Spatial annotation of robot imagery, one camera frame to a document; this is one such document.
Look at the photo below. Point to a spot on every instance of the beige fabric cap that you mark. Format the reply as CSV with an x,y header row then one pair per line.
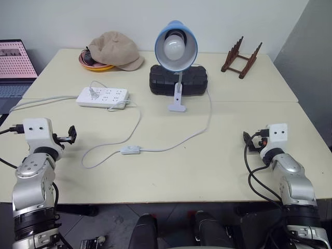
x,y
114,49

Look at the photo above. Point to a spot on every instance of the brown wooden rack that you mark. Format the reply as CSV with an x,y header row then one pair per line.
x,y
245,62

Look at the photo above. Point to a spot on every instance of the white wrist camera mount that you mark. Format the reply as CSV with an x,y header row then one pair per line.
x,y
36,137
277,140

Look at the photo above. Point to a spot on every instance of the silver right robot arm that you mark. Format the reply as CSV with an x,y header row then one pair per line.
x,y
295,186

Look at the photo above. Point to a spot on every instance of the blue desk lamp white clamp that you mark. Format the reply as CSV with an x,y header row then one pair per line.
x,y
181,26

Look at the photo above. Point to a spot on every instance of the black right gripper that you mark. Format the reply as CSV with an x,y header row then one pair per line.
x,y
258,144

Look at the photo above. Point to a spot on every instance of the white light bulb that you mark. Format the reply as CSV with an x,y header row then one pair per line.
x,y
173,48

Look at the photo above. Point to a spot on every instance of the white power plug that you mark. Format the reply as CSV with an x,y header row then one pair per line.
x,y
93,94

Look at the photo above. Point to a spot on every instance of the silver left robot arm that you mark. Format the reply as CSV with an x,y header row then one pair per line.
x,y
28,186

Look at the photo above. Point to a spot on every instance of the laptop with pink screen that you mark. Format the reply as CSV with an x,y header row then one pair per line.
x,y
15,62

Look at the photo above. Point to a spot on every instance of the black foam block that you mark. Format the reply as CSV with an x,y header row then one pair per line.
x,y
160,80

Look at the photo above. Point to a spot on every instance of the yellow and pink plate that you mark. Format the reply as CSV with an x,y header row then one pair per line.
x,y
97,68

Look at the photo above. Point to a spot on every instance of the dark rounded shape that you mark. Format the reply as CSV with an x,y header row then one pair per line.
x,y
145,230
212,230

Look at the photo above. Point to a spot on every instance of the black caster wheel bracket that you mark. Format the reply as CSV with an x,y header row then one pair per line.
x,y
90,243

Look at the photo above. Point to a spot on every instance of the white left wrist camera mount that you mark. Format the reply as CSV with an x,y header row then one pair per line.
x,y
36,137

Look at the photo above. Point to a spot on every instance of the white power strip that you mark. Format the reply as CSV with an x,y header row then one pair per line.
x,y
109,98

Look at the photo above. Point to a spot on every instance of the black table base bar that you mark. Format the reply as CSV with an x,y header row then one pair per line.
x,y
77,210

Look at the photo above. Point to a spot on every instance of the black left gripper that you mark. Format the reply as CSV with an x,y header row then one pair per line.
x,y
61,140

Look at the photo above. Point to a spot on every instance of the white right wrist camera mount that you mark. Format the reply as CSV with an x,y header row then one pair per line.
x,y
277,140

